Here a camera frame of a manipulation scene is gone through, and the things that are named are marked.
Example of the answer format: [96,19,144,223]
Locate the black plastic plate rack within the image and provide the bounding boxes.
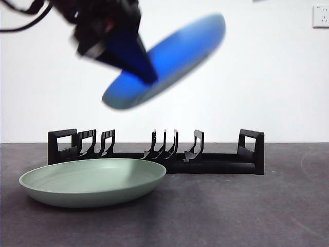
[47,128,265,175]

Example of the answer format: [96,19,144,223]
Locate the blue round plate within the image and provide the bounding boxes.
[101,13,227,112]

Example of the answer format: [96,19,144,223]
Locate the black cable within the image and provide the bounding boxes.
[4,0,46,14]
[0,4,53,33]

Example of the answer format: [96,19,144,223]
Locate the white wall socket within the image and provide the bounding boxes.
[312,5,329,28]

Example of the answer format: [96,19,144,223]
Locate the pale green round plate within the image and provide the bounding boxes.
[18,158,167,208]

